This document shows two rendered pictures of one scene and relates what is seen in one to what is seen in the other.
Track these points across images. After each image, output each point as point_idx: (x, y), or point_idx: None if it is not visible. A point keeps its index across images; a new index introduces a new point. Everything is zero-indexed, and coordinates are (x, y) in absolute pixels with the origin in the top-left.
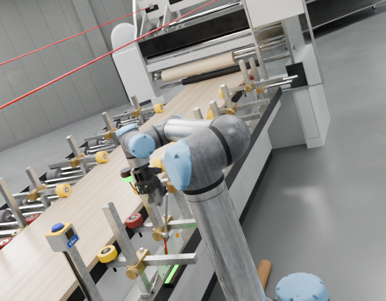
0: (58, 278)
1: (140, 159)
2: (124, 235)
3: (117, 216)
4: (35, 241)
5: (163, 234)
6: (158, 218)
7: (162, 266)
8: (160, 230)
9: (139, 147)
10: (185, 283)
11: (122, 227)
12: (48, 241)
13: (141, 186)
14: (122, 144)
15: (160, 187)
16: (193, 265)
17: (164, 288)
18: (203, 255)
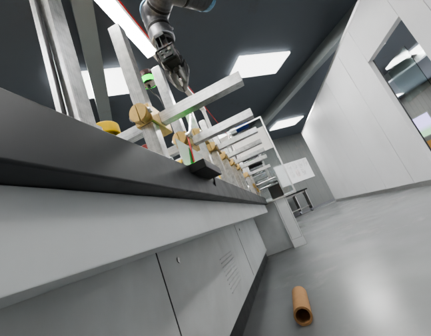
0: None
1: (164, 25)
2: (135, 67)
3: (128, 45)
4: None
5: (187, 132)
6: (180, 121)
7: (186, 157)
8: (183, 132)
9: None
10: (216, 226)
11: (133, 58)
12: None
13: (163, 51)
14: (144, 9)
15: (186, 66)
16: (224, 221)
17: (190, 173)
18: (228, 278)
